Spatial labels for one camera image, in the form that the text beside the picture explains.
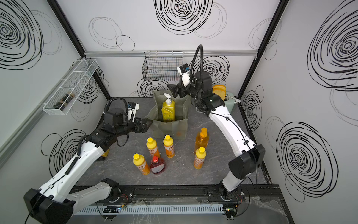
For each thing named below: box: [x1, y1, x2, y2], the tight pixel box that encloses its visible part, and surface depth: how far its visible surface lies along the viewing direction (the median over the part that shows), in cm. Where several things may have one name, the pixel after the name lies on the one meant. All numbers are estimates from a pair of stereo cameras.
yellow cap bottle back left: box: [146, 136, 160, 158], surface depth 74 cm
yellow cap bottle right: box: [193, 146, 207, 170], surface depth 70 cm
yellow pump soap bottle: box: [161, 92, 176, 123], surface depth 91 cm
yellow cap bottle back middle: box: [163, 134, 175, 159], surface depth 75 cm
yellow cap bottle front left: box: [132, 153, 151, 176], surface depth 68 cm
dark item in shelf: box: [53, 92, 75, 111], surface depth 69 cm
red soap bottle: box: [150, 155, 166, 175], surface depth 73 cm
